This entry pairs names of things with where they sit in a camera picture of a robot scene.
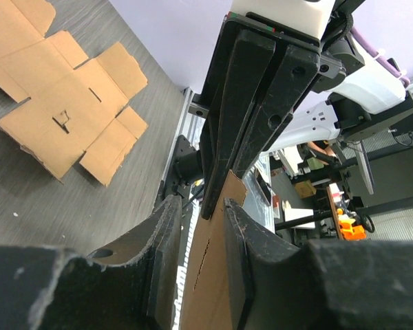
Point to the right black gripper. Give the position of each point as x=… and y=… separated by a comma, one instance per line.
x=260, y=72

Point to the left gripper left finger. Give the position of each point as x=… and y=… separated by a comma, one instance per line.
x=126, y=284

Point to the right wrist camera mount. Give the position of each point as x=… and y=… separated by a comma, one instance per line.
x=308, y=17

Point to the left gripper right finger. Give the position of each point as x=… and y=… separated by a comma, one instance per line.
x=325, y=284

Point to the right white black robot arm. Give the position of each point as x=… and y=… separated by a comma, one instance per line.
x=358, y=94

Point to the large flat cardboard box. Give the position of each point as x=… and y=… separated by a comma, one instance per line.
x=71, y=109

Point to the small cardboard box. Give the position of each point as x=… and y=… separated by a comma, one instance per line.
x=205, y=302

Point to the white slotted cable duct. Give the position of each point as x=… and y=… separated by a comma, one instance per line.
x=189, y=221

